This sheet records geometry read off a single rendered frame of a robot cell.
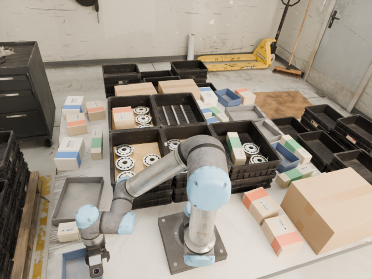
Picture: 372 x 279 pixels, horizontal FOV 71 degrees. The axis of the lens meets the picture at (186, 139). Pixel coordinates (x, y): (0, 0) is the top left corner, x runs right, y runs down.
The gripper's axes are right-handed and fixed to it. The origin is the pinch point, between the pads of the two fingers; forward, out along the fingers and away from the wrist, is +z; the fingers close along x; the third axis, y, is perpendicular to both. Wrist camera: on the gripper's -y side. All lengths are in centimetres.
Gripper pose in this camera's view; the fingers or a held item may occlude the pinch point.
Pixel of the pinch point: (100, 268)
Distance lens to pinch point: 124.3
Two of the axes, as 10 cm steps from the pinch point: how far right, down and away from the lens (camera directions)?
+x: -9.5, 1.5, -2.9
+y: -3.1, -6.1, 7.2
